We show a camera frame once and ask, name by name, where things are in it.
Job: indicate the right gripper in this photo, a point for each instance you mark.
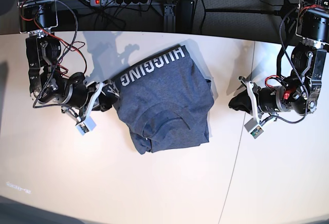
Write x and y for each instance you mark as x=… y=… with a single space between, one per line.
x=81 y=99

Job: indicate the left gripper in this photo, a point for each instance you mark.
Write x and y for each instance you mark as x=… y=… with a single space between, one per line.
x=261 y=103

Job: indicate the blue grey T-shirt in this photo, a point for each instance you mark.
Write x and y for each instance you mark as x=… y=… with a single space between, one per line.
x=164 y=101

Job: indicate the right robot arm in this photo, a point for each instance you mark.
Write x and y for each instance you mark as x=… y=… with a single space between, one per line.
x=49 y=84

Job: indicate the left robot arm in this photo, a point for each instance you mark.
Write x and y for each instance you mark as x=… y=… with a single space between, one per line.
x=297 y=83

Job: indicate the white power strip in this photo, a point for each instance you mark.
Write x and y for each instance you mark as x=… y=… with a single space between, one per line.
x=120 y=3

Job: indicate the black tripod stand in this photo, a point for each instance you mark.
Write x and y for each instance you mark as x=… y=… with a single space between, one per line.
x=255 y=20

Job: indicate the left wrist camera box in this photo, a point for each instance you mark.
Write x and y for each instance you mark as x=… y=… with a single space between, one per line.
x=254 y=127

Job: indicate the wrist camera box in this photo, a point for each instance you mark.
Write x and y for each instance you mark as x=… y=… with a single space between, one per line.
x=254 y=127
x=85 y=126

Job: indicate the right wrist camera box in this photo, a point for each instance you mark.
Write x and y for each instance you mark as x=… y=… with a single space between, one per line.
x=85 y=126

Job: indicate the aluminium frame post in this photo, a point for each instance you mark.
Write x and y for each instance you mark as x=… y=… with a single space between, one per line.
x=169 y=16

